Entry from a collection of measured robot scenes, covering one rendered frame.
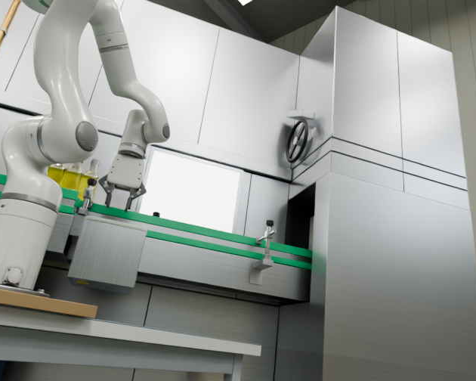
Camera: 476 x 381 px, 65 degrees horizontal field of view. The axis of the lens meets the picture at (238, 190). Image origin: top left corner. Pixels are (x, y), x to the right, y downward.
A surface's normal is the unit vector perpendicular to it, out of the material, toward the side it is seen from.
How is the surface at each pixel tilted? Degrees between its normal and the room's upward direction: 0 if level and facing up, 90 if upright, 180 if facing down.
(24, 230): 90
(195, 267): 90
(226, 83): 90
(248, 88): 90
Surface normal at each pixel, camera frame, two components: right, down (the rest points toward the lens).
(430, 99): 0.32, -0.33
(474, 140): -0.63, -0.37
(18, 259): 0.66, -0.20
